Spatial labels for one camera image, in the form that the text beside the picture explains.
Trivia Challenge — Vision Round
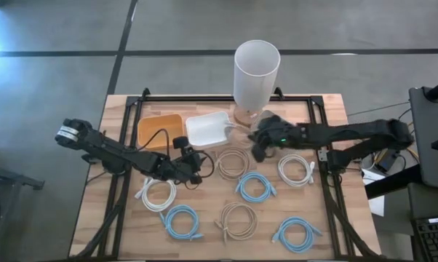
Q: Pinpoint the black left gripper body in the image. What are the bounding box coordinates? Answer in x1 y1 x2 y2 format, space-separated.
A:
156 151 196 183

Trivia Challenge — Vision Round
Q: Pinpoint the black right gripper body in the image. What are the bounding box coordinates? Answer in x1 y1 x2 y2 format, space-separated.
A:
255 123 300 151

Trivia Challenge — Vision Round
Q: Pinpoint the white cable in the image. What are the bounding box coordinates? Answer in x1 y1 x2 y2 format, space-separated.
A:
276 152 316 188
134 176 178 213

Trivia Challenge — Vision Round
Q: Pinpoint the blue cable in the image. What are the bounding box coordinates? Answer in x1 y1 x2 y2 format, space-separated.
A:
159 203 205 242
271 215 324 255
234 170 278 204

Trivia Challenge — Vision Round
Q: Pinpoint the round wooden lamp base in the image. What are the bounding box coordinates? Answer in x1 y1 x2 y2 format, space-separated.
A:
233 105 264 128

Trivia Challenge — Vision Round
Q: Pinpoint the white plastic bin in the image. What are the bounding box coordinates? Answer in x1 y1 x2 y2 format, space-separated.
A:
185 111 238 149

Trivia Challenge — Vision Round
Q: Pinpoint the orange plastic bin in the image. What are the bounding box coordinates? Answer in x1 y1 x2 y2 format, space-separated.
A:
137 113 186 151

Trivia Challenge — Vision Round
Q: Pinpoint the white cylindrical lamp shade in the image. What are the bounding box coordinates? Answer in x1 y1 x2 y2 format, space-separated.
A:
233 39 282 113

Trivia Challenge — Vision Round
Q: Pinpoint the black power box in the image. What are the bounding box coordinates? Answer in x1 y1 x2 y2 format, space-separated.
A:
375 147 400 172

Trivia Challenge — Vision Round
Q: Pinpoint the white paper sheet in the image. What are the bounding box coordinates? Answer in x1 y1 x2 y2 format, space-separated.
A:
360 168 386 218

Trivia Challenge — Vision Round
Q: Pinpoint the black crossbar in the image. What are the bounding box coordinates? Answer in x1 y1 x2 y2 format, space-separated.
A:
364 164 423 200

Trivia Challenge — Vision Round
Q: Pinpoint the black equipment cart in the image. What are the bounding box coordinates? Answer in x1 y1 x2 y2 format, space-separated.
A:
407 86 438 190

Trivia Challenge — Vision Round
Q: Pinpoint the black floor stand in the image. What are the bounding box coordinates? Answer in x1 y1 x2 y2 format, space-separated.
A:
0 144 46 192

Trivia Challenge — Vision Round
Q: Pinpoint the black keyboard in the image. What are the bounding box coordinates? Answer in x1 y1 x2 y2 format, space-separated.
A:
410 215 438 262

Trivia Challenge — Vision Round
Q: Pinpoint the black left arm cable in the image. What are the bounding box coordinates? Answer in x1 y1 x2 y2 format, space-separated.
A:
137 127 216 190

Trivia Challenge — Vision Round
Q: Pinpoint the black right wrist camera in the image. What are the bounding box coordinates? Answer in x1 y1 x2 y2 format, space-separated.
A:
258 114 279 129

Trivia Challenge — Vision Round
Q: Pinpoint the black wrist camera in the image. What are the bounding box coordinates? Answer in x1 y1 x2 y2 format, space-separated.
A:
258 114 279 129
172 135 191 156

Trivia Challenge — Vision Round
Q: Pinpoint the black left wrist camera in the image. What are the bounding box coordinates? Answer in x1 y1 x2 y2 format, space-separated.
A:
172 135 191 156

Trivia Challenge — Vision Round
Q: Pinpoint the silver metal bracket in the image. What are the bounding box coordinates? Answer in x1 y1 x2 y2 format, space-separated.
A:
316 146 330 164

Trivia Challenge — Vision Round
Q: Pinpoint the black aluminium table frame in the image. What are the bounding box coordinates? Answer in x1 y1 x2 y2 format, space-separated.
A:
73 87 387 261

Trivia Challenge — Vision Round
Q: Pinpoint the grey floor cable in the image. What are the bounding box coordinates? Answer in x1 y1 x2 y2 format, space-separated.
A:
346 100 411 117

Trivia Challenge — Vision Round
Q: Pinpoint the yellow cable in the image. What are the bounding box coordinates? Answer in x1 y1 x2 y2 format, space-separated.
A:
404 145 421 164

